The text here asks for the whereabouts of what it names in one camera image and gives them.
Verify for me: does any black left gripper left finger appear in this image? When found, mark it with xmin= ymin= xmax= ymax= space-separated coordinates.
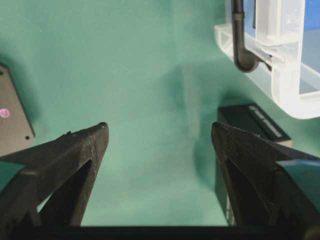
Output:
xmin=0 ymin=122 xmax=109 ymax=240

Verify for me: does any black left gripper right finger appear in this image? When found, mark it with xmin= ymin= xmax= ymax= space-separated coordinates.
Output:
xmin=211 ymin=122 xmax=320 ymax=240

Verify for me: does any black camera box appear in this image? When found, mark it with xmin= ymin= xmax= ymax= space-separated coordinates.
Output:
xmin=214 ymin=102 xmax=293 ymax=227

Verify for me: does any clear plastic storage case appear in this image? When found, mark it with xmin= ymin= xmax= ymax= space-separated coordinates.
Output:
xmin=214 ymin=0 xmax=320 ymax=120

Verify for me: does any green table cloth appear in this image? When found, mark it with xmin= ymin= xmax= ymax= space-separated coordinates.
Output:
xmin=0 ymin=0 xmax=320 ymax=226

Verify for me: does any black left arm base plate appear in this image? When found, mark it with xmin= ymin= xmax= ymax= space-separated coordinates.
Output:
xmin=0 ymin=64 xmax=35 ymax=156

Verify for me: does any black hooked cable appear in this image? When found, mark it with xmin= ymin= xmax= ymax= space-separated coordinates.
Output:
xmin=231 ymin=0 xmax=261 ymax=73

